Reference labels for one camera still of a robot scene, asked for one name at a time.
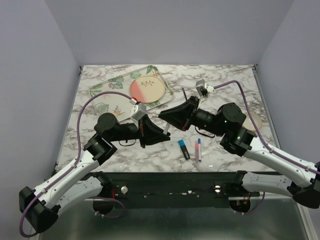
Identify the black marker blue tip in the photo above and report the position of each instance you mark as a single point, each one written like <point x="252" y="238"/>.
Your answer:
<point x="184" y="149"/>

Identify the white pen blue tip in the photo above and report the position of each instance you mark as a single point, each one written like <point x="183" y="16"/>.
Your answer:
<point x="199" y="150"/>

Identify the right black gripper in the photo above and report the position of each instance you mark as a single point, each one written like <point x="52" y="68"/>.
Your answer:
<point x="181" y="115"/>

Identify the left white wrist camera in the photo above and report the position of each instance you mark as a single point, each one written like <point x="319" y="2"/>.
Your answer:
<point x="137" y="111"/>

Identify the pink cream plate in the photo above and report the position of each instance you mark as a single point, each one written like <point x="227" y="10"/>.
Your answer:
<point x="147" y="89"/>

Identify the small patterned bowl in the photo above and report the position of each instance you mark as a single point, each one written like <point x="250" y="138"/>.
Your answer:
<point x="248" y="124"/>

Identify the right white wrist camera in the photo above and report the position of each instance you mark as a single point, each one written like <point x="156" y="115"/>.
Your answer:
<point x="204" y="90"/>

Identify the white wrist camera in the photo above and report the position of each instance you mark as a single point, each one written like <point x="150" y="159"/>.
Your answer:
<point x="204" y="90"/>
<point x="137" y="111"/>

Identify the white pen red tip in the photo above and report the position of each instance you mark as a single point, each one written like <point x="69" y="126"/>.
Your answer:
<point x="165" y="131"/>

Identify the pink pen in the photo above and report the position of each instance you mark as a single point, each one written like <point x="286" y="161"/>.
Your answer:
<point x="197" y="156"/>

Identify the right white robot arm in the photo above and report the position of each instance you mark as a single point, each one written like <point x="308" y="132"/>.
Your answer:
<point x="297" y="178"/>

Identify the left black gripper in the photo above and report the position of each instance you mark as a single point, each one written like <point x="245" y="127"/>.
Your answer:
<point x="149" y="133"/>

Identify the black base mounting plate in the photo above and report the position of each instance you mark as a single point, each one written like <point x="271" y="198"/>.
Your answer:
<point x="156" y="190"/>

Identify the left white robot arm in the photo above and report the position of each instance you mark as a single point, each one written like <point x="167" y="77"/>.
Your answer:
<point x="38" y="205"/>

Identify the dark blue pen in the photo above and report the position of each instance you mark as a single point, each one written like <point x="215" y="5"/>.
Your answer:
<point x="184" y="93"/>

